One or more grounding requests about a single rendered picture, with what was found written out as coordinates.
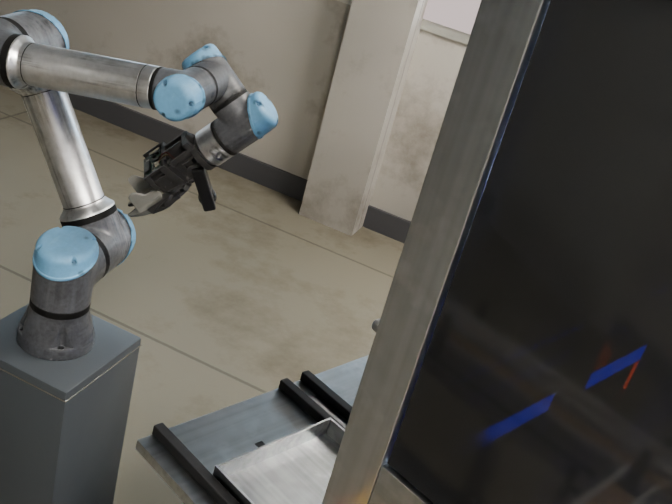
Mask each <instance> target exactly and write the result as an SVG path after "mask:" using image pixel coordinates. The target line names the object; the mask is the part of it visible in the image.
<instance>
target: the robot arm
mask: <svg viewBox="0 0 672 504"><path fill-rule="evenodd" d="M182 68H183V70H176V69H171V68H165V67H161V66H155V65H150V64H145V63H139V62H134V61H129V60H123V59H118V58H113V57H108V56H102V55H97V54H92V53H86V52H81V51H76V50H70V49H69V39H68V35H67V33H66V31H65V29H64V27H63V26H62V24H61V23H60V22H59V21H58V20H57V19H56V18H55V17H54V16H52V15H50V14H49V13H47V12H45V11H42V10H37V9H30V10H18V11H15V12H13V13H11V14H6V15H2V16H0V85H1V86H5V87H9V88H10V90H12V91H14V92H16V93H18V94H19V95H21V97H22V99H23V102H24V105H25V107H26V110H27V113H28V115H29V118H30V121H31V123H32V126H33V129H34V131H35V134H36V137H37V139H38V142H39V145H40V147H41V150H42V153H43V155H44V158H45V161H46V163H47V166H48V169H49V171H50V174H51V177H52V179H53V182H54V185H55V187H56V190H57V193H58V195H59V198H60V201H61V203H62V206H63V212H62V214H61V216H60V218H59V220H60V223H61V225H62V228H59V227H55V228H52V229H50V230H48V231H46V232H44V233H43V234H42V235H41V236H40V237H39V239H38V240H37V242H36V246H35V250H34V253H33V271H32V281H31V291H30V301H29V305H28V307H27V309H26V311H25V313H24V315H23V317H22V319H21V320H20V322H19V325H18V328H17V342H18V344H19V346H20V347H21V348H22V349H23V350H24V351H25V352H27V353H28V354H30V355H32V356H35V357H37V358H41V359H45V360H51V361H66V360H72V359H76V358H79V357H81V356H83V355H85V354H87V353H88V352H89V351H90V350H91V349H92V347H93V345H94V340H95V328H94V325H93V322H92V317H91V313H90V304H91V297H92V290H93V286H94V285H95V283H97V282H98V281H99V280H100V279H101V278H103V277H104V276H105V275H106V274H108V273H109V272H110V271H111V270H112V269H114V268H115V267H116V266H118V265H120V264H121V263H122V262H123V261H124V260H125V259H126V258H127V256H128V255H129V254H130V253H131V251H132V250H133V248H134V245H135V241H136V232H135V228H134V225H133V223H132V221H131V219H130V218H129V216H130V217H139V216H145V215H149V214H155V213H157V212H160V211H163V210H165V209H167V208H168V207H170V206H171V205H172V204H173V203H175V202H176V201H177V200H178V199H180V198H181V196H182V195H184V194H185V193H186V192H187V191H188V190H189V188H190V186H192V183H194V182H195V185H196V188H197V191H198V199H199V202H200V203H201V204H202V206H203V209H204V211H205V212H207V211H212V210H215V209H216V205H215V202H216V199H217V195H216V192H215V191H214V190H213V188H212V185H211V182H210V178H209V175H208V172H207V170H212V169H213V168H215V167H216V166H219V165H221V164H222V163H224V162H225V161H227V160H228V159H230V158H231V157H233V156H234V155H236V154H237V153H239V152H240V151H242V150H243V149H245V148H246V147H248V146H249V145H251V144H252V143H254V142H255V141H257V140H258V139H261V138H263V136H264V135H266V134H267V133H268V132H270V131H271V130H272V129H274V128H275V127H276V126H277V124H278V114H277V111H276V109H275V107H274V105H273V104H272V102H271V101H270V100H269V99H268V98H267V97H266V95H264V94H263V93H261V92H254V93H251V94H250V93H249V92H248V91H247V90H246V89H245V87H244V86H243V84H242V83H241V81H240V80H239V78H238V77H237V75H236V74H235V72H234V71H233V70H232V68H231V67H230V65H229V64H228V62H227V59H226V58H225V56H223V55H222V54H221V53H220V51H219V50H218V49H217V47H216V46H215V45H214V44H207V45H205V46H203V47H202V48H200V49H198V50H197V51H195V52H194V53H192V54H191V55H190V56H188V57H187V58H186V59H185V60H184V61H183V62H182ZM68 93H70V94H75V95H80V96H86V97H91V98H96V99H101V100H106V101H111V102H116V103H121V104H126V105H131V106H136V107H141V108H146V109H151V110H157V111H158V113H159V114H160V115H162V116H163V117H164V118H166V119H168V120H170V121H183V120H185V119H189V118H192V117H194V116H195V115H197V114H198V113H199V112H200V111H201V110H203V109H205V108H206V107H208V106H209V108H210V109H211V110H212V112H213V113H214V114H215V115H216V117H217V119H215V120H214V121H213V122H211V123H210V124H208V125H207V126H205V127H204V128H202V129H201V130H199V131H198V132H197V133H196V134H195V136H192V135H191V134H190V133H189V132H188V131H184V132H183V133H182V134H180V135H179V136H177V137H176V138H175V139H173V140H172V141H170V142H169V143H167V144H166V143H164V142H163V141H162V142H160V143H159V144H158V145H156V146H155V147H153V148H152V149H150V150H149V151H148V152H146V153H145V154H143V157H145V159H144V177H141V176H137V175H132V176H130V177H129V178H128V181H129V183H130V184H131V186H132V187H133V188H134V190H135V191H136V192H133V193H131V194H130V195H129V196H128V198H129V200H130V202H129V203H128V206H129V207H132V206H134V207H135V209H134V210H133V211H131V212H130V213H129V214H128V215H127V214H124V213H123V211H122V210H120V209H118V208H116V205H115V202H114V200H112V199H110V198H108V197H106V196H105V195H104V193H103V191H102V188H101V185H100V182H99V179H98V177H97V174H96V171H95V168H94V165H93V163H92V160H91V157H90V154H89V151H88V148H87V146H86V143H85V140H84V137H83V134H82V132H81V129H80V126H79V123H78V120H77V117H76V115H75V112H74V109H73V106H72V103H71V101H70V98H69V95H68ZM157 147H159V149H158V150H156V151H155V152H153V153H152V154H151V155H150V154H149V153H150V152H152V151H153V150H155V149H156V148H157ZM162 192H163V193H164V194H162Z"/></svg>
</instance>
